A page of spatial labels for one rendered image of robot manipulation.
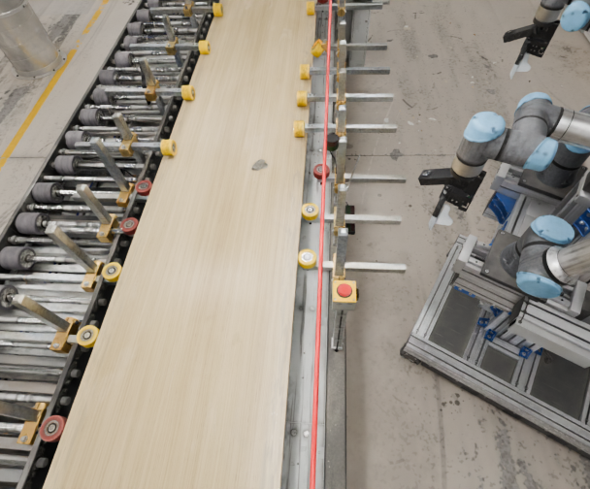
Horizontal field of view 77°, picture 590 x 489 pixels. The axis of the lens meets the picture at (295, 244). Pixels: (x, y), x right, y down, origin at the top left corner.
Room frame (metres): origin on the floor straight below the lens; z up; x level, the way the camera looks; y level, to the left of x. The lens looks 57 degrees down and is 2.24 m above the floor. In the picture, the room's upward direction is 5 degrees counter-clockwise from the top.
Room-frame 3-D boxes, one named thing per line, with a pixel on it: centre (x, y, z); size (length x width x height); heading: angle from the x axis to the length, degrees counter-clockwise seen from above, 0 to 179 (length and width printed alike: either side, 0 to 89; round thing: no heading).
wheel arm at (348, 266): (0.76, -0.24, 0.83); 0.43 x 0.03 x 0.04; 82
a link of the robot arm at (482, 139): (0.65, -0.46, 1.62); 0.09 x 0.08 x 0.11; 60
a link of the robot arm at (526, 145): (0.62, -0.56, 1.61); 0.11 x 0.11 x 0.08; 60
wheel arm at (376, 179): (1.25, -0.36, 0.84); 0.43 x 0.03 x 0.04; 82
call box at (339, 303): (0.47, -0.14, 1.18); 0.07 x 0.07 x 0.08; 82
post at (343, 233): (0.73, -0.17, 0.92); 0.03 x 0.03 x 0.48; 82
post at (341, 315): (0.47, -0.14, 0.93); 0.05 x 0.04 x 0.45; 172
